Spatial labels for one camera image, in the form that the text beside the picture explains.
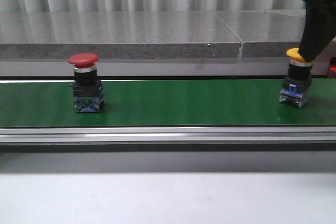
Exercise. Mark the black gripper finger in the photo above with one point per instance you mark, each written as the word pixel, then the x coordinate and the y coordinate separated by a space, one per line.
pixel 319 28

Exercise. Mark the yellow mushroom push button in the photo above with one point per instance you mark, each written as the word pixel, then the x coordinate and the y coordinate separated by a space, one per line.
pixel 296 85

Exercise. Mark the red mushroom push button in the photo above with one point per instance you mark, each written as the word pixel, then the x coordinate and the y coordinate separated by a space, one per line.
pixel 87 88

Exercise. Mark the red plastic bin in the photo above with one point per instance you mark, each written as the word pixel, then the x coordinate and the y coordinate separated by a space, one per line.
pixel 332 71

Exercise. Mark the white cabinet panel under counter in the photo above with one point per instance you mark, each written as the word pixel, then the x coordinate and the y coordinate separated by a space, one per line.
pixel 152 67

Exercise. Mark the green conveyor belt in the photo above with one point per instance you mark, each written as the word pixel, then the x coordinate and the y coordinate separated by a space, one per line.
pixel 167 103

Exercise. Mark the grey speckled stone counter slab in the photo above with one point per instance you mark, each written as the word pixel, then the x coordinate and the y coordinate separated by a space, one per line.
pixel 116 35

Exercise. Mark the aluminium conveyor side rail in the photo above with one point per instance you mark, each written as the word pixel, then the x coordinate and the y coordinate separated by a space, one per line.
pixel 169 139

